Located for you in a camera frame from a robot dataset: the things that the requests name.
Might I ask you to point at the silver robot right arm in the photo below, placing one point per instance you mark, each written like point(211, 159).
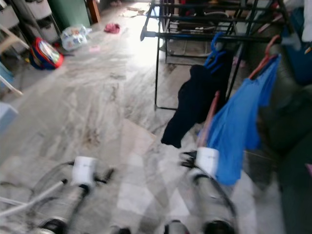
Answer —
point(212, 204)

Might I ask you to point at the red plastic hanger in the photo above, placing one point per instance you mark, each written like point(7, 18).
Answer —
point(263, 63)

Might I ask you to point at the grey robot left leg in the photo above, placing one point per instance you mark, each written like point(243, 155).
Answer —
point(118, 230)

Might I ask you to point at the grey robot leg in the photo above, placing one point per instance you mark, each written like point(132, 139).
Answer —
point(118, 230)
point(176, 227)

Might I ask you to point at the bright blue garment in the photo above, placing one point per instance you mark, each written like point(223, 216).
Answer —
point(236, 126)

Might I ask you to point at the navy blue garment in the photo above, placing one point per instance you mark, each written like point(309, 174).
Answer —
point(197, 102)

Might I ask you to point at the grey robot right leg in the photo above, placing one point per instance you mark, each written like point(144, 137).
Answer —
point(176, 227)

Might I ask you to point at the dark green sofa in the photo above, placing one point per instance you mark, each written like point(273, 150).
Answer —
point(292, 122)

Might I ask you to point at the black metal drying rack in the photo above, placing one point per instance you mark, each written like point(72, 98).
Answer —
point(200, 34)

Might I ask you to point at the small pink paper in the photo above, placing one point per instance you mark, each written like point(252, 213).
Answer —
point(94, 48)

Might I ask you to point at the red and blue backpack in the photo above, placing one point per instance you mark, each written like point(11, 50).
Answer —
point(48, 52)

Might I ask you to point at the teal cushion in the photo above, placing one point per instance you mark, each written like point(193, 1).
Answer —
point(297, 63)

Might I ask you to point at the small red cloth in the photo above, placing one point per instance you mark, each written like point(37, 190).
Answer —
point(112, 28)

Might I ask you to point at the green bin with grey lid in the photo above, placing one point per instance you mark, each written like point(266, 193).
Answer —
point(70, 10)

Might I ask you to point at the white plastic drawer unit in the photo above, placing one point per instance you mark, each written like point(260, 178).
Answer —
point(36, 9)

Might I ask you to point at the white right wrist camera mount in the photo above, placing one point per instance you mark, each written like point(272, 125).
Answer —
point(207, 161)

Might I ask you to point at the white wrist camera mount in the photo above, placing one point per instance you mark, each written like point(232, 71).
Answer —
point(207, 161)
point(84, 170)

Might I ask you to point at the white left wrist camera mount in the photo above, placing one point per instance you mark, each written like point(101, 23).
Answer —
point(84, 170)

